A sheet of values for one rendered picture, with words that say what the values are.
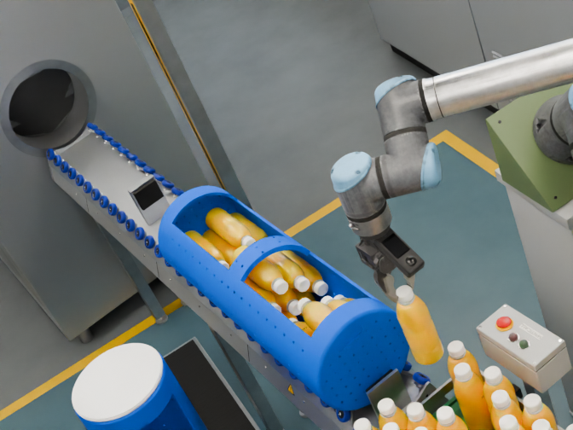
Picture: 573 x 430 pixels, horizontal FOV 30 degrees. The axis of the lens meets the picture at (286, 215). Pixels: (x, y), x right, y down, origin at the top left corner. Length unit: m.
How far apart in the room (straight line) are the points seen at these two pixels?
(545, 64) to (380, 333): 0.84
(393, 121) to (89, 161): 2.24
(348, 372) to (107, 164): 1.81
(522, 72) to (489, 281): 2.25
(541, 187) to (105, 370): 1.31
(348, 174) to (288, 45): 4.21
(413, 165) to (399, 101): 0.14
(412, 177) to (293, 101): 3.69
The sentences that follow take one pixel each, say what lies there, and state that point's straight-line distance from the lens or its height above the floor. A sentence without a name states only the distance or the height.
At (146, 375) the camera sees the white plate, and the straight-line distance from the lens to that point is 3.03.
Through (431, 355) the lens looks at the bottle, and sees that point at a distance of 2.50.
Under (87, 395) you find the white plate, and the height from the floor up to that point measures 1.04.
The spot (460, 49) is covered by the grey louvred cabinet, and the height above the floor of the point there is 0.36.
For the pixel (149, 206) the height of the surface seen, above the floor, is 1.00.
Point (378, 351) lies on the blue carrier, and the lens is 2.69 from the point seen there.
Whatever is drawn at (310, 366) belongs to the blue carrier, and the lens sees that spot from 2.62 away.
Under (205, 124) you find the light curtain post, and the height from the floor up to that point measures 1.05.
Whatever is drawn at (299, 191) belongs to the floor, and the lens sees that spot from 5.15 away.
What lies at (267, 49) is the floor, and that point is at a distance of 6.40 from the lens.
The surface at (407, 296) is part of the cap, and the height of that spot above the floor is 1.37.
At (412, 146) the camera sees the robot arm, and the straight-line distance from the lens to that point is 2.17.
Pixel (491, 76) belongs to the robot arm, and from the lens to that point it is 2.18.
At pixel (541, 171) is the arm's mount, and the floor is 1.18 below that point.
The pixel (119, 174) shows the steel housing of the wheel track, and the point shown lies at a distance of 4.08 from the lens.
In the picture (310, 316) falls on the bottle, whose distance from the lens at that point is 2.70.
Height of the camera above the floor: 2.99
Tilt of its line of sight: 36 degrees down
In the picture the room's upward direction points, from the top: 25 degrees counter-clockwise
